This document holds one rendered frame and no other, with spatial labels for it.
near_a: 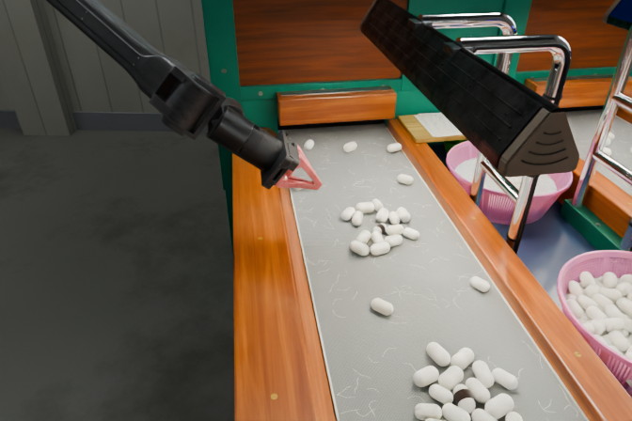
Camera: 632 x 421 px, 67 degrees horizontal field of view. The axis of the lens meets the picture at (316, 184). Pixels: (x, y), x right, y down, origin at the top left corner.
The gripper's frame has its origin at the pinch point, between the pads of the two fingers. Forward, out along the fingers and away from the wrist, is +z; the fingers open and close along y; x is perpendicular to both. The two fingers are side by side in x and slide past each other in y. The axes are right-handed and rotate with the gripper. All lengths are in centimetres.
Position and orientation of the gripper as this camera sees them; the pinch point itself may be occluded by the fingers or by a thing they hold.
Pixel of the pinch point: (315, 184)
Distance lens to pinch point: 79.9
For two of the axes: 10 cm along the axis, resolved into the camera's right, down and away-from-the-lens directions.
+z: 7.7, 4.9, 4.1
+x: -6.2, 7.1, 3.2
